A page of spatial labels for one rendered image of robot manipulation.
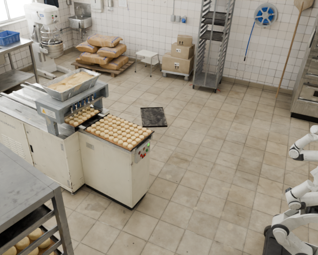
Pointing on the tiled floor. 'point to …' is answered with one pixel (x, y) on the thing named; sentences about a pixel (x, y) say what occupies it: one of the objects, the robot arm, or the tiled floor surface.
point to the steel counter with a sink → (1, 83)
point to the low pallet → (102, 68)
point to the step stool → (148, 58)
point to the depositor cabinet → (40, 142)
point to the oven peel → (301, 5)
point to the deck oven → (313, 74)
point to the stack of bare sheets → (153, 117)
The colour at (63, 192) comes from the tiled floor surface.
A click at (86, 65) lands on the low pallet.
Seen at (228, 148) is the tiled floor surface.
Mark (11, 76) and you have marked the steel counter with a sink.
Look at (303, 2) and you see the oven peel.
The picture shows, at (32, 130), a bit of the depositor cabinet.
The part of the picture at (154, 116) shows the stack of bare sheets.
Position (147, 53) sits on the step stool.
